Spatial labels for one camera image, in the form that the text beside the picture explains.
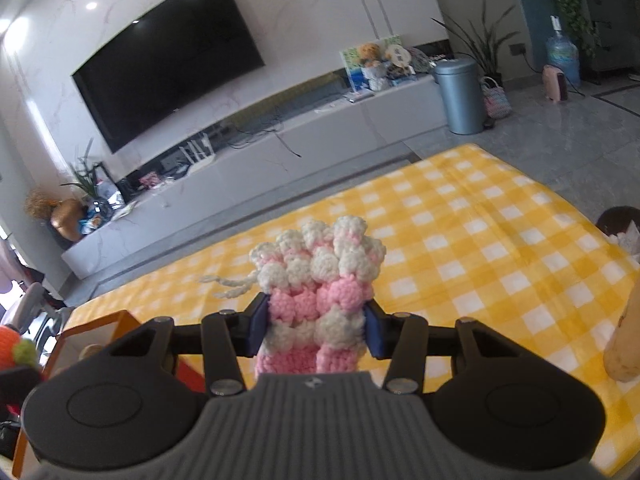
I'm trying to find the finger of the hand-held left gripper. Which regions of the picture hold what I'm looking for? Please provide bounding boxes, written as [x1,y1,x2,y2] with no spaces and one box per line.
[0,365,46,413]

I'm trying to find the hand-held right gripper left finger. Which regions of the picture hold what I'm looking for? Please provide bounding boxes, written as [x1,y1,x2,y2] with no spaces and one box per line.
[107,292,271,396]

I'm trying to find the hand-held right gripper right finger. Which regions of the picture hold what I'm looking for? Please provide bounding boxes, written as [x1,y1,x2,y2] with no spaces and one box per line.
[364,300,506,393]

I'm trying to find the orange crochet toy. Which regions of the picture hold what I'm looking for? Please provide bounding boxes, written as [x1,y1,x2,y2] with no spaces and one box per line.
[0,325,41,372]

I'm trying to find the pink and white crochet pouch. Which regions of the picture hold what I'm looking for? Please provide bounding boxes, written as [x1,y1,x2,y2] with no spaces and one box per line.
[199,216,388,376]

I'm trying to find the orange cardboard box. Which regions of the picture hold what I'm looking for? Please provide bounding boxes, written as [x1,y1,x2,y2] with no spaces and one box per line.
[10,310,151,480]

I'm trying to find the pink desk chair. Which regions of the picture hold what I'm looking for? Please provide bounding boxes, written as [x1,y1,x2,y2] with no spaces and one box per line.
[0,240,76,341]

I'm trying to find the yellow checkered blanket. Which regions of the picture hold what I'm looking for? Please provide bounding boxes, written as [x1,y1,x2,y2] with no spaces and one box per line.
[65,142,640,480]

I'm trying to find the white marble television console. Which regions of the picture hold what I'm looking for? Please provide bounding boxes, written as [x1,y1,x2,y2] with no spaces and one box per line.
[61,72,451,281]

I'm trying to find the gold round vase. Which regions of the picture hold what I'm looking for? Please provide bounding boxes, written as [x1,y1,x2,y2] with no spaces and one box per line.
[50,198,88,243]

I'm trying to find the snack packets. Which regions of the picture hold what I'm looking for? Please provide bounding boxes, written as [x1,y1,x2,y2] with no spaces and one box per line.
[80,210,108,233]

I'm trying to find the dried flower bunch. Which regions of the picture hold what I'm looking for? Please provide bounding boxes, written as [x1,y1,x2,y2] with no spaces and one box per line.
[25,187,58,221]

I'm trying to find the white wifi router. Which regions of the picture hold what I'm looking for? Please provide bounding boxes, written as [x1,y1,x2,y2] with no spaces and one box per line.
[179,132,216,168]

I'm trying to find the green plant in glass vase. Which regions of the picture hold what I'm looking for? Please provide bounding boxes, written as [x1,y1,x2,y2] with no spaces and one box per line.
[60,137,113,221]

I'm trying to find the grey metal trash can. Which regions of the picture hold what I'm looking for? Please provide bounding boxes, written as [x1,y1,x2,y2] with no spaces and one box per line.
[431,57,485,136]

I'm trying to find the bubble tea cup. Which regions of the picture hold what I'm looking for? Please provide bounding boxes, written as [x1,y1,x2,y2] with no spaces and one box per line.
[602,280,640,383]

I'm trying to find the woven pastel basket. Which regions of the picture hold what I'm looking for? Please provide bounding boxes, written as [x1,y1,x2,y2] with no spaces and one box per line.
[479,76,513,121]

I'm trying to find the green and blue painting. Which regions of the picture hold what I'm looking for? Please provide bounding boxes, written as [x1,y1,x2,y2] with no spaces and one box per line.
[339,35,406,93]

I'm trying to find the dark bin with tissue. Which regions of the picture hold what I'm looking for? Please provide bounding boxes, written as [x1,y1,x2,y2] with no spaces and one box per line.
[596,205,640,266]

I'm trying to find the brown teddy bear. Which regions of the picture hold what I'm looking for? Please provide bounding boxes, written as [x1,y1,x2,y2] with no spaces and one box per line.
[359,42,383,68]

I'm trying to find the round paper fan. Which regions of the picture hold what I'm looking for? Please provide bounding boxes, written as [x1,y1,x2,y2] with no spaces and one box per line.
[385,42,413,71]

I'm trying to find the snake plant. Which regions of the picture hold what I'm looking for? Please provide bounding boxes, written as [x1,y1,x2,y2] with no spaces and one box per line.
[431,0,523,86]

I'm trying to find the pink space heater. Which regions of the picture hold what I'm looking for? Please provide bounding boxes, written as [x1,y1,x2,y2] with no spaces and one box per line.
[542,64,571,102]

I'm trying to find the blue water jug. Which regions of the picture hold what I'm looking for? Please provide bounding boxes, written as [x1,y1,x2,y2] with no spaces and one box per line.
[545,15,582,88]

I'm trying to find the dark blue cabinet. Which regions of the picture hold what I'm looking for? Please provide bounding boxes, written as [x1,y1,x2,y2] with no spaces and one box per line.
[575,0,640,81]

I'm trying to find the black cable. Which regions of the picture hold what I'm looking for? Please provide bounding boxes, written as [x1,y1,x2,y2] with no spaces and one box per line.
[227,110,303,158]

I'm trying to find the black picture frame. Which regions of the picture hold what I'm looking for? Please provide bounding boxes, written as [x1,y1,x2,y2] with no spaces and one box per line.
[95,160,126,206]

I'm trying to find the black wall television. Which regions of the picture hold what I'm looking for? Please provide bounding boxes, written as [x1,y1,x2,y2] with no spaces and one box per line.
[71,0,266,155]

